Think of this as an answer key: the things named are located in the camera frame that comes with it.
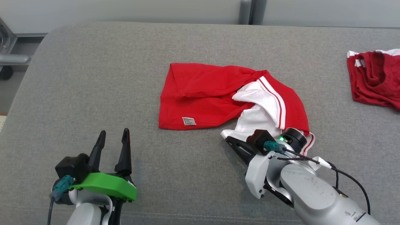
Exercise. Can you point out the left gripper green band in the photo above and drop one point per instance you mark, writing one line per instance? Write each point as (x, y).
(106, 184)

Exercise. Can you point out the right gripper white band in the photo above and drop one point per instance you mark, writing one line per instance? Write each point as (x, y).
(256, 175)

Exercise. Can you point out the red white basketball jersey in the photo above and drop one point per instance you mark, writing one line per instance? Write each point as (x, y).
(203, 93)

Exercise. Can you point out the red shorts with white stripe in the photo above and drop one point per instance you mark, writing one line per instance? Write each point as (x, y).
(375, 84)

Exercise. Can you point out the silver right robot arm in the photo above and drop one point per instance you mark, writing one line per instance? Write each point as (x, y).
(312, 193)

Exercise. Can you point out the grey fabric sofa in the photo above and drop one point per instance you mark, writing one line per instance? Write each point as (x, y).
(125, 93)

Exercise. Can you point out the cream perforated laundry basket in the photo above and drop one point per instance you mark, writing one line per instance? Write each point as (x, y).
(2, 123)

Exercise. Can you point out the grey metal trolley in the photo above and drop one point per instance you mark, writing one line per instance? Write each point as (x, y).
(12, 58)

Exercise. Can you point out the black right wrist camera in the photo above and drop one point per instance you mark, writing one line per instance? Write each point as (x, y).
(259, 139)

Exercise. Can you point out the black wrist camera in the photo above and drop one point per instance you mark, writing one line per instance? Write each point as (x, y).
(72, 165)
(259, 139)

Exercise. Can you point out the teal right camera connector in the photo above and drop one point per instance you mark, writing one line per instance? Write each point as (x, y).
(273, 146)

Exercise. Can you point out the teal camera connector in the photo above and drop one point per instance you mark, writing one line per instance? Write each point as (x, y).
(273, 146)
(62, 185)

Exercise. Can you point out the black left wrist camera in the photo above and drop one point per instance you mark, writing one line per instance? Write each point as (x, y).
(72, 165)

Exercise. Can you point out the teal left camera connector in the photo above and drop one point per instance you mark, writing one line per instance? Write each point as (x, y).
(62, 185)

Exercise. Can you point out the grey partition post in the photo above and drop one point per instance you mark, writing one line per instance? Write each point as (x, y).
(258, 11)
(245, 11)

